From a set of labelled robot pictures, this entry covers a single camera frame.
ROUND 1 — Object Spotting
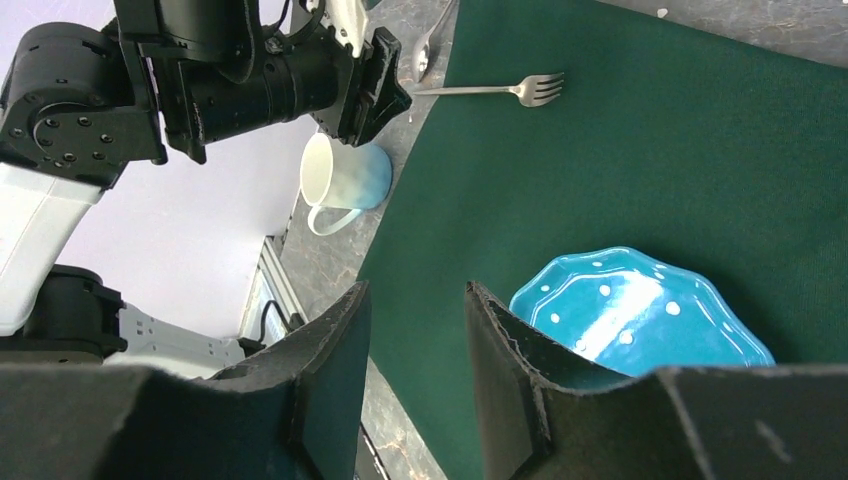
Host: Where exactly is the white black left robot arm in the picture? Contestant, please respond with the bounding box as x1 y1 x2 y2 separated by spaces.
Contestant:
1 1 411 364

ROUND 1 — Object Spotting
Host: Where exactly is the dark green cloth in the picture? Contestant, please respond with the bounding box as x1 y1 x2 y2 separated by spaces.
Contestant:
360 1 847 479

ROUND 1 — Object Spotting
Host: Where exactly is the blue polka dot plate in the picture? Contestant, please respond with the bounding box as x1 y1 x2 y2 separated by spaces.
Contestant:
509 246 776 377

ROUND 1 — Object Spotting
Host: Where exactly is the silver spoon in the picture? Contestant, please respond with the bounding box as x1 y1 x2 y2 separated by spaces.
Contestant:
411 0 458 83

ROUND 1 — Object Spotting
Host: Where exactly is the silver fork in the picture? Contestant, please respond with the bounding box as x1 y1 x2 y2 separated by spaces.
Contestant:
413 73 565 108

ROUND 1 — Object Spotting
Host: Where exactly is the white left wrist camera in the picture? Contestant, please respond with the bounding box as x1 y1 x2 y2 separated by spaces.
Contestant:
320 0 380 58

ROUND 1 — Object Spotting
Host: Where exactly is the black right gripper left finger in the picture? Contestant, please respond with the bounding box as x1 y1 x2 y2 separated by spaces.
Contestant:
1 282 371 479

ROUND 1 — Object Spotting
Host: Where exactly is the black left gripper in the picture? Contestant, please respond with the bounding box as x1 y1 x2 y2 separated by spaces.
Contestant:
158 26 412 163

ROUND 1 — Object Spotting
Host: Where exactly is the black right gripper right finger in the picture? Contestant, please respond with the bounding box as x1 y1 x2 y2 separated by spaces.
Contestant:
465 282 847 479

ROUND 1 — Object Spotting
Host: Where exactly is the white blue mug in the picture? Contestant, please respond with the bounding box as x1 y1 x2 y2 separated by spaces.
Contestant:
299 133 393 237

